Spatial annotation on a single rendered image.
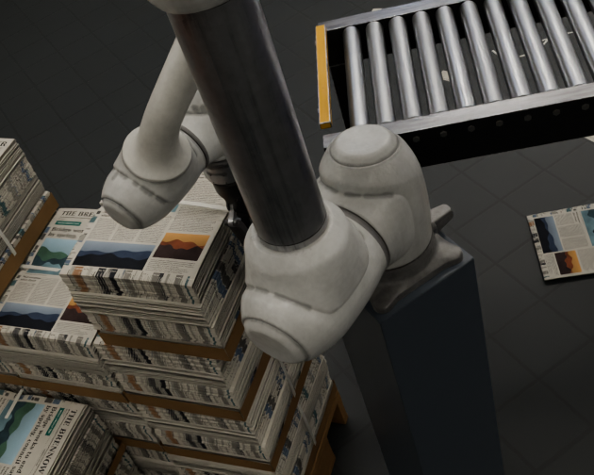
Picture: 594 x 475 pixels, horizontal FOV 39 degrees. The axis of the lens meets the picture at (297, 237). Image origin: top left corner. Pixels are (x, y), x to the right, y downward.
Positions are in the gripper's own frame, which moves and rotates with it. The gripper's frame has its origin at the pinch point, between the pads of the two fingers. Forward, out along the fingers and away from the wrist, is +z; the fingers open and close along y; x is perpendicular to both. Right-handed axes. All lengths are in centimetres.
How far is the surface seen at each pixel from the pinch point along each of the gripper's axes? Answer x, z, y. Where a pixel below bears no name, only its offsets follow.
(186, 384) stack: -17.9, 24.3, 18.1
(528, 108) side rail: 42, 16, -60
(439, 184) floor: 1, 96, -115
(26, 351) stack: -55, 19, 19
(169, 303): -10.3, -4.4, 18.6
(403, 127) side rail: 14, 16, -53
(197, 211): -10.0, -9.7, 0.7
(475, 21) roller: 24, 16, -96
